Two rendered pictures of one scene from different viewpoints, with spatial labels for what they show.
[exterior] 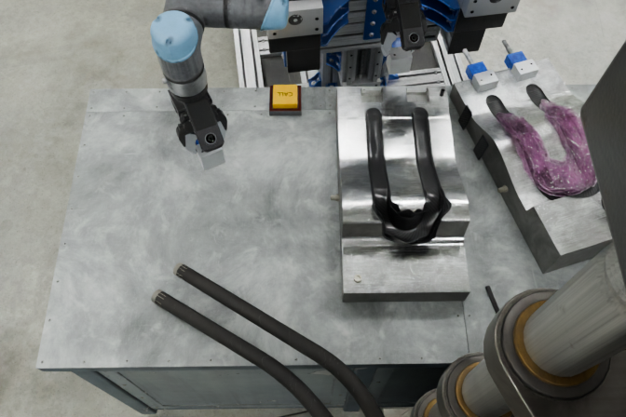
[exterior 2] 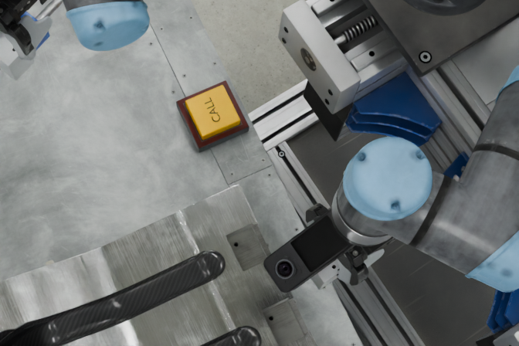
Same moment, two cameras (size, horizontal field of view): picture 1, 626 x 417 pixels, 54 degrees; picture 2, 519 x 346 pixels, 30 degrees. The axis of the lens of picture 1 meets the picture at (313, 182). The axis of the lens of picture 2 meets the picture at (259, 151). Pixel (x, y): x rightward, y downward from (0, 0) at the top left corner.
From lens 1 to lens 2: 0.80 m
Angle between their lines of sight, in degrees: 23
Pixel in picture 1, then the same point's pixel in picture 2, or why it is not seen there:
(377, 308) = not seen: outside the picture
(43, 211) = not seen: outside the picture
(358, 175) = (75, 287)
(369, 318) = not seen: outside the picture
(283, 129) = (160, 137)
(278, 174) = (75, 165)
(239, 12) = not seen: outside the picture
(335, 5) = (406, 110)
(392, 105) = (242, 288)
